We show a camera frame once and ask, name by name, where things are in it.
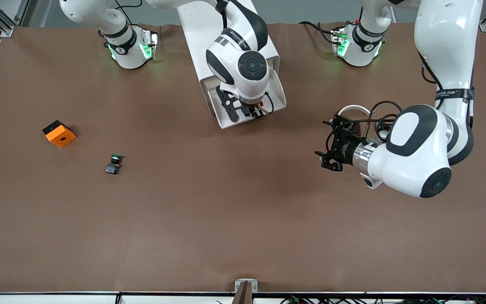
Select white curved plastic arc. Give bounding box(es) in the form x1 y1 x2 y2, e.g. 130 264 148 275
338 105 371 118

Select black arm base cable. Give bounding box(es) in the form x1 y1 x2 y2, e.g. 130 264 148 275
299 20 338 45

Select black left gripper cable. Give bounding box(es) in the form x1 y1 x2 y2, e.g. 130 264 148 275
327 100 403 142

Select green push button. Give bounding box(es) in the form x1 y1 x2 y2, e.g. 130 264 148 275
105 154 124 175

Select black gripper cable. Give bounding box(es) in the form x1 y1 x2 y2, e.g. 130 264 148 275
327 100 403 142
262 91 275 115

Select white drawer cabinet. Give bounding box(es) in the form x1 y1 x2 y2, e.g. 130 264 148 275
177 0 280 119

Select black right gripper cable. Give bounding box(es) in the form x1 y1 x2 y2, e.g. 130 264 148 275
262 91 275 115

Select red push button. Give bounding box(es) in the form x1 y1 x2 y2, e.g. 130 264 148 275
249 100 266 118

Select white table edge rail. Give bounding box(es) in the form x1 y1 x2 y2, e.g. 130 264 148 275
0 292 486 304

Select brown table cover sheet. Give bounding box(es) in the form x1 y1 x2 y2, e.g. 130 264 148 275
0 22 486 294

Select dark brown upright bar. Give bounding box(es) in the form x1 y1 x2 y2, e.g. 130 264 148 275
232 282 254 304

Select white plastic drawer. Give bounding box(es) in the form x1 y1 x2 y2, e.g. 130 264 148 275
207 69 288 130

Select orange box with hole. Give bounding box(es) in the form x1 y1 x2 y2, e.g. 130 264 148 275
42 120 77 148

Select grey metal mount bracket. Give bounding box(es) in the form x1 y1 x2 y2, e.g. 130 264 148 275
234 279 259 293

